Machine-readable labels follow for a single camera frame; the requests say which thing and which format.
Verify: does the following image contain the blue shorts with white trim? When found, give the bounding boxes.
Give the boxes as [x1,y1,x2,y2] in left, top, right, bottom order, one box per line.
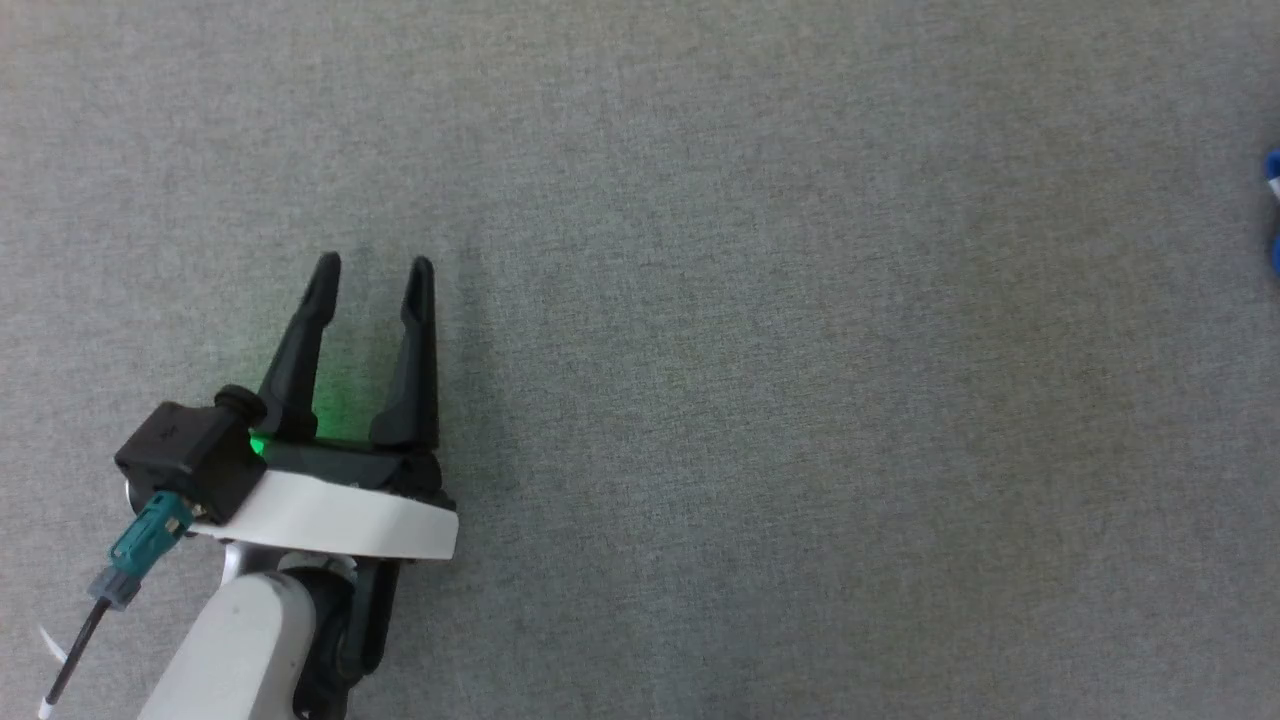
[1263,148,1280,276]

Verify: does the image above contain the black cable with teal plug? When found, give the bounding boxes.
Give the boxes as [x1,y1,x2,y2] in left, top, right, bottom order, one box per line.
[38,490,194,720]

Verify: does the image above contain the grey fabric sofa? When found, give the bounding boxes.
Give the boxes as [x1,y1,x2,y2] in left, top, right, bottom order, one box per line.
[0,0,1280,720]

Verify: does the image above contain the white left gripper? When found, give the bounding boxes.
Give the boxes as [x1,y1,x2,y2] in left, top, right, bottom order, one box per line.
[190,252,460,561]

